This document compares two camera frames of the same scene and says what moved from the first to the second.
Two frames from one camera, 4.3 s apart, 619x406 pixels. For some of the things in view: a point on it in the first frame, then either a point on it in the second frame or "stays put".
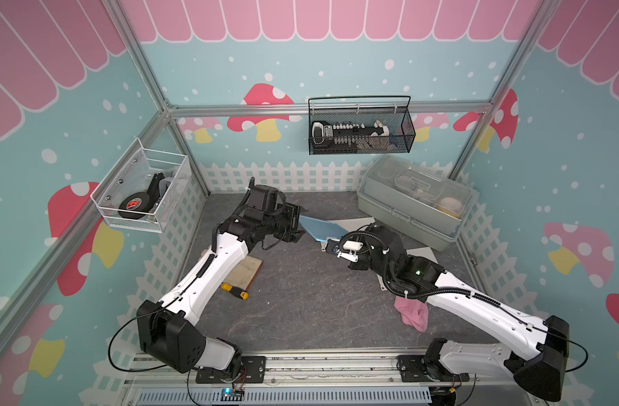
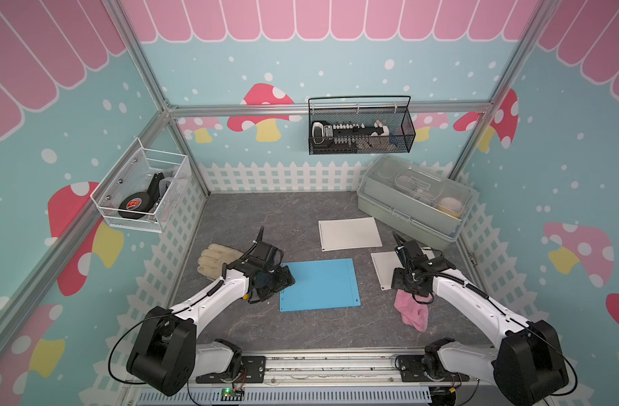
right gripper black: x=363 y=236 to x=397 y=275
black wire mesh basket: x=355 y=125 stays put
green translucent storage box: x=426 y=207 stays put
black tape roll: x=139 y=201 stays put
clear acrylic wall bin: x=139 y=190 stays put
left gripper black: x=293 y=212 to x=284 y=279
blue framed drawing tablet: x=321 y=230 to x=320 y=285
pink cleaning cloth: x=413 y=311 stays put
